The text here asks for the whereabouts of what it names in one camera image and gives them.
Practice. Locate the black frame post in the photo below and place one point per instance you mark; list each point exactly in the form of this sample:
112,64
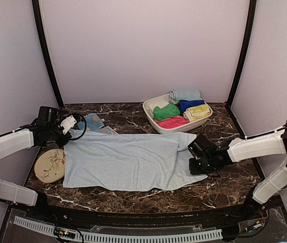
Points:
243,52
45,52

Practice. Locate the white slotted cable duct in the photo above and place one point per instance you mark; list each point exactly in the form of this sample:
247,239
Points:
117,234

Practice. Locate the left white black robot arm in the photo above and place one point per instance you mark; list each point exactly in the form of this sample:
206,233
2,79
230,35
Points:
49,126

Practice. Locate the dark blue rolled towel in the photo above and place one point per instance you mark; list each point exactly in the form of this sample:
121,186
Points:
183,105

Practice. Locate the left black frame post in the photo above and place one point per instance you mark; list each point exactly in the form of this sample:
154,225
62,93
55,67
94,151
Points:
45,52

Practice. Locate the round bird painted plate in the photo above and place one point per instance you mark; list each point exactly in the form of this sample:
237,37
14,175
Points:
50,166

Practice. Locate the white plastic basin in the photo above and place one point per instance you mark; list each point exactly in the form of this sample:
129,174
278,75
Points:
184,128

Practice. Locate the black front rail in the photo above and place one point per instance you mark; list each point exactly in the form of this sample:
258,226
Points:
154,208

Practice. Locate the yellow white rolled towel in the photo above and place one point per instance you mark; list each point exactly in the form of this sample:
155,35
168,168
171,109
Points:
197,112

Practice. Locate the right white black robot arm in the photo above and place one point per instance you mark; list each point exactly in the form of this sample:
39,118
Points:
258,146

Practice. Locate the cream folded towel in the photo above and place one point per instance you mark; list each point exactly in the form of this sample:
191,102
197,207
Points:
161,104

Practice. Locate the rolled light blue towel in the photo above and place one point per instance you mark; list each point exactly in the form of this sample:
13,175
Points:
188,95

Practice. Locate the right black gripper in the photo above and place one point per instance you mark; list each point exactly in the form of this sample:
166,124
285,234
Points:
194,170

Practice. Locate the right black frame post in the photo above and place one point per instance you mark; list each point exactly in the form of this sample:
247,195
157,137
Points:
243,52

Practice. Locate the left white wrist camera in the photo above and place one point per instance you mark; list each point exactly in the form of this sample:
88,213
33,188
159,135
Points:
67,124

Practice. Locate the large light blue towel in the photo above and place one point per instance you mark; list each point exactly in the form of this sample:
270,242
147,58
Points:
130,162

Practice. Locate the green folded towel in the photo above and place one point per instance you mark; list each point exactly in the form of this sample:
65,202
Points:
166,112

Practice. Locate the pink folded towel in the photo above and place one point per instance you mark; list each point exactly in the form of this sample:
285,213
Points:
171,122

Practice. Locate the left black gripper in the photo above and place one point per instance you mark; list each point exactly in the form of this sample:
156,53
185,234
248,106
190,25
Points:
61,143

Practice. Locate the blue patterned cartoon towel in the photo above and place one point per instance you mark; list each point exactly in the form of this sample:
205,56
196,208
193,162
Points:
94,123

